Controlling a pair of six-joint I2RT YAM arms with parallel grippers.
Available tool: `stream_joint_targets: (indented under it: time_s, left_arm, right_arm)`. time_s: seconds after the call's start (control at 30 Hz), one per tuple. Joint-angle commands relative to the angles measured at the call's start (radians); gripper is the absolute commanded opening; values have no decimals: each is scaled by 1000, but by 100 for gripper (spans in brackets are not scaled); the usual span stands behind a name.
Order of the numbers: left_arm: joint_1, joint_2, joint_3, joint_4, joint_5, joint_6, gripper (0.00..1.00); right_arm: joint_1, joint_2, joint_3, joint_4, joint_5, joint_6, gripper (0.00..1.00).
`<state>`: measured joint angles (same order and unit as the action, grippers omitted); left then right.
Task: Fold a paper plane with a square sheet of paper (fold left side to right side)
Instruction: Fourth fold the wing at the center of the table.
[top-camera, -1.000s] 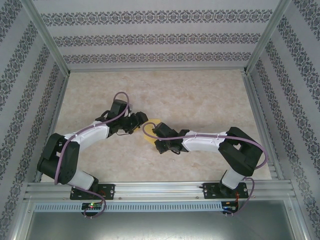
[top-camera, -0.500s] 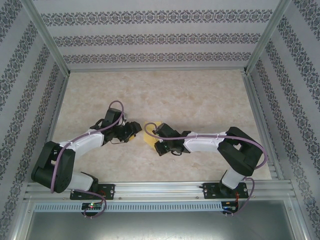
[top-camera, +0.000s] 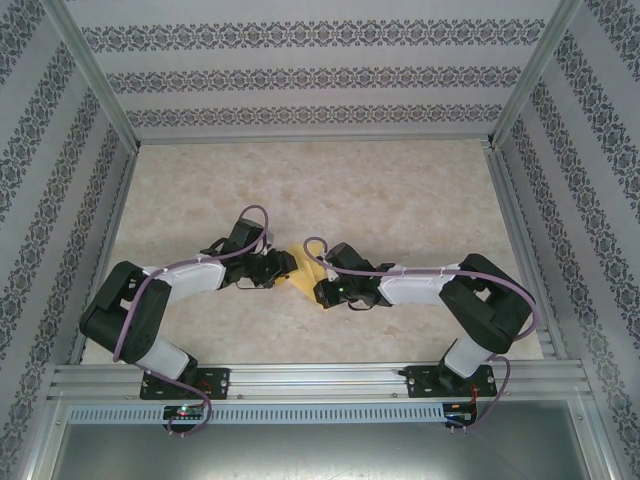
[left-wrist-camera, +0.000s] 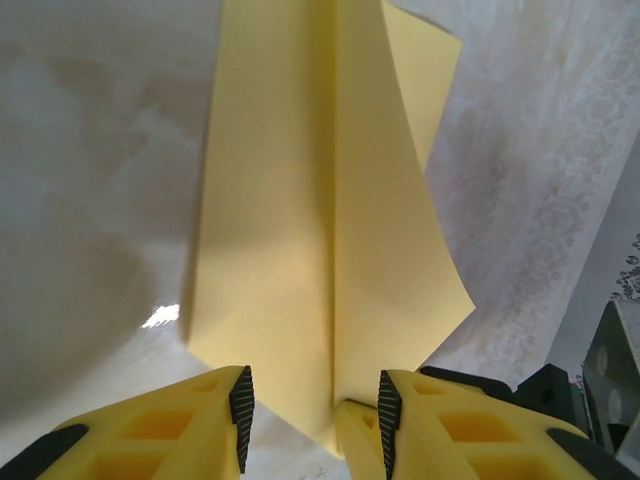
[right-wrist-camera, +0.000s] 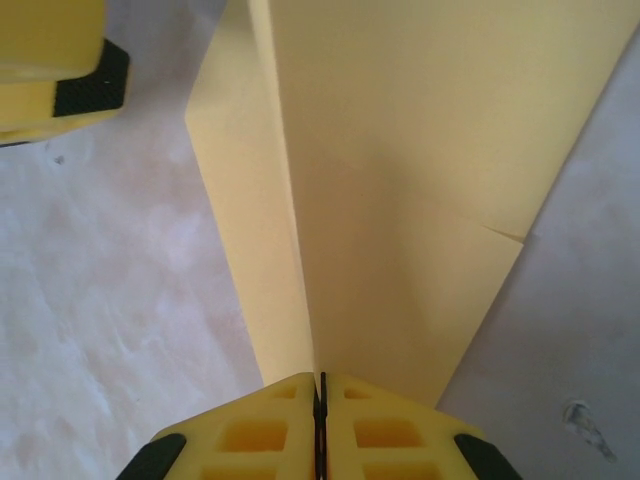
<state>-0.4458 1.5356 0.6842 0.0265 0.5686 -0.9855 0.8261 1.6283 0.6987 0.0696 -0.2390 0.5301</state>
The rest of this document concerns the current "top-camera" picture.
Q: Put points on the yellow paper sheet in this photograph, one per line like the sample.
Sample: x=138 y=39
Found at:
x=306 y=272

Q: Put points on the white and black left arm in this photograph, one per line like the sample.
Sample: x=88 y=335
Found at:
x=140 y=330

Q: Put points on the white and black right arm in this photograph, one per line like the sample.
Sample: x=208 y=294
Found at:
x=480 y=310

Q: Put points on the left controller board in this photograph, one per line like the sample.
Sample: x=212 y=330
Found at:
x=182 y=412

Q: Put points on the controller board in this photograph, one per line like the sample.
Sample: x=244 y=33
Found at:
x=460 y=412
x=182 y=412

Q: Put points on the right controller board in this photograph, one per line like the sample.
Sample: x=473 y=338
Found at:
x=460 y=412

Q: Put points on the grey metal panel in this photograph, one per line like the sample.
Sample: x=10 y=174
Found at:
x=320 y=452

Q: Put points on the aluminium mounting rail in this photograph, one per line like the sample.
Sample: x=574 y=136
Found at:
x=320 y=381

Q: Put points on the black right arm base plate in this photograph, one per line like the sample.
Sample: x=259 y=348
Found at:
x=420 y=382

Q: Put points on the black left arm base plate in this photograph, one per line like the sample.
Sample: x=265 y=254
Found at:
x=220 y=385

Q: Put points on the aluminium table side rail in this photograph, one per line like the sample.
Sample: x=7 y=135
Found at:
x=520 y=225
x=107 y=240

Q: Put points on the aluminium frame post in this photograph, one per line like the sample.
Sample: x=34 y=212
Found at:
x=95 y=70
x=537 y=70

